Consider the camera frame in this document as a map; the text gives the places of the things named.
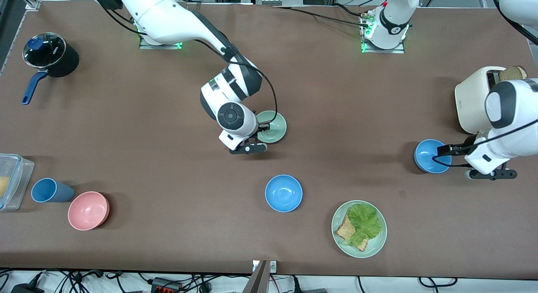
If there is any black pot with blue handle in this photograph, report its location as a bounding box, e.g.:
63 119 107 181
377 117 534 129
21 32 79 106

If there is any pink plastic bowl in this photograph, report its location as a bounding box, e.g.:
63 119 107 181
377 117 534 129
68 191 110 231

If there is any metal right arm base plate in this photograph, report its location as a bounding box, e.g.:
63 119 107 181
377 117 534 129
139 32 185 50

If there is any black looped floor cable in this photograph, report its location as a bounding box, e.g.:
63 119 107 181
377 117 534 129
418 277 458 288

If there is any brown bread slice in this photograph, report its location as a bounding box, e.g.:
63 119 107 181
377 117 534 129
335 215 369 252

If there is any glass lid with blue knob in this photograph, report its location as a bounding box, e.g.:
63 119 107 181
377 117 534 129
22 32 67 69

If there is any black table cable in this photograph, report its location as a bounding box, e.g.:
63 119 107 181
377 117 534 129
272 5 370 18
289 7 370 28

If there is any green lettuce leaf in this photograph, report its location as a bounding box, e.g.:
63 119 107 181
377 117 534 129
343 203 383 248

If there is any grey camera pole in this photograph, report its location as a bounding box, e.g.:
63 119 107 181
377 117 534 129
242 260 269 293

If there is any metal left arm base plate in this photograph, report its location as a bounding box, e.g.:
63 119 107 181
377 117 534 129
361 11 405 54

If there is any green plastic bowl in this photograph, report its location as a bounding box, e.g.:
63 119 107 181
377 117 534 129
255 111 287 144

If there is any blue plastic bowl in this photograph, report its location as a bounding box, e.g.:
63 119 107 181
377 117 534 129
265 174 303 213
414 139 452 174

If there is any green plate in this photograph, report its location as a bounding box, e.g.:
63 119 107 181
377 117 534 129
331 200 388 259

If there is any orange and black device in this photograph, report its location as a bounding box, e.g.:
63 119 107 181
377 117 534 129
151 277 182 293

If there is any black power adapter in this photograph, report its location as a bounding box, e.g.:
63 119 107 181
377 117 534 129
11 283 45 293

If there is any white toaster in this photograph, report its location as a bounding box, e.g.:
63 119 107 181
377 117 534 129
455 66 528 135

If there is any small metal bracket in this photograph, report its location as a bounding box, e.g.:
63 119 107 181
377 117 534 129
252 260 277 273

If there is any clear plastic food container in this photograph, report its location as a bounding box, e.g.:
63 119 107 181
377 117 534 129
0 153 35 212

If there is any blue plastic cup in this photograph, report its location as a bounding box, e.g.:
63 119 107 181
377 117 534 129
31 178 75 203

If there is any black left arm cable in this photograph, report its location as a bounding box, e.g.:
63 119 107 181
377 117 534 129
432 0 538 168

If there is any bread slice in toaster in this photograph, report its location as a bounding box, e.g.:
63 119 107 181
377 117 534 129
499 65 528 82

